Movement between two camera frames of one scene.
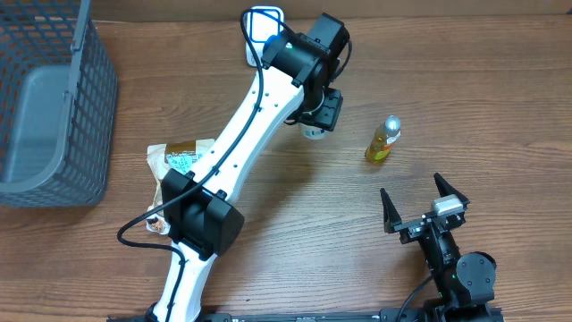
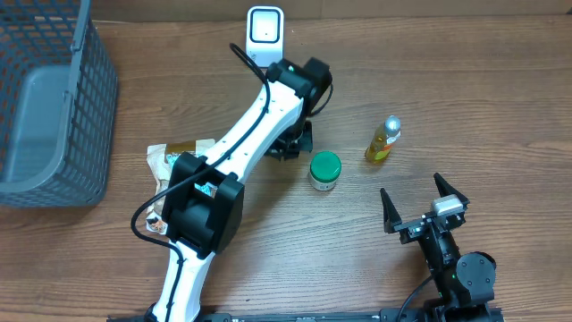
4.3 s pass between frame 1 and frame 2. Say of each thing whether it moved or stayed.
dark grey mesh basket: stayed
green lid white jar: moved
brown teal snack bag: stayed
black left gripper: moved
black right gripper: stayed
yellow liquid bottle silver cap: stayed
